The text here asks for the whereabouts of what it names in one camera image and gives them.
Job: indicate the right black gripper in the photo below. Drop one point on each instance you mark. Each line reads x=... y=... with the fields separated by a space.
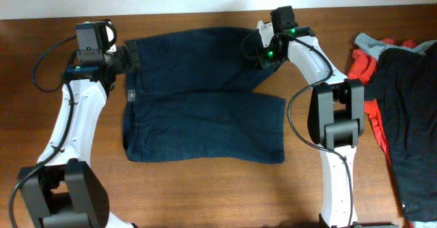
x=265 y=61

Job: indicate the navy garment in pile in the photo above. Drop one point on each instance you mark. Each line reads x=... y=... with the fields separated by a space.
x=404 y=86

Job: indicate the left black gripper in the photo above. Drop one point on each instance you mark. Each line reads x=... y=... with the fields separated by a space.
x=126 y=64

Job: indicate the dark teal shorts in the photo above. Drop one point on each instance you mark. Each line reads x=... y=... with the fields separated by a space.
x=195 y=97

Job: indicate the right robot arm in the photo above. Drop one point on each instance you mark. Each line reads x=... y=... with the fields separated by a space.
x=336 y=110

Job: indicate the grey garment in pile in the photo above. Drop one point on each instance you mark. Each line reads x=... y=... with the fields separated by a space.
x=375 y=48

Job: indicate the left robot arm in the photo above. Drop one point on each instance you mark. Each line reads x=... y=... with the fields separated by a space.
x=61 y=190

